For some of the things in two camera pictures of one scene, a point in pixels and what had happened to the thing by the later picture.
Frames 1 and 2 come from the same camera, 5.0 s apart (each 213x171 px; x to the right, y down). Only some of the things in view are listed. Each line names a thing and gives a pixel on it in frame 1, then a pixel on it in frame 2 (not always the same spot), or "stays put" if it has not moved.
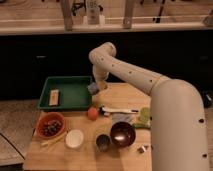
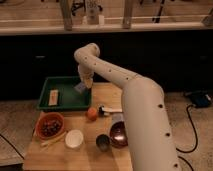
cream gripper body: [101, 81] → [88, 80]
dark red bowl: [122, 134] stays put
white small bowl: [74, 138] stays put
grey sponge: [93, 88] → [80, 87]
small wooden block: [54, 97] stays put
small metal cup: [103, 142] stays put
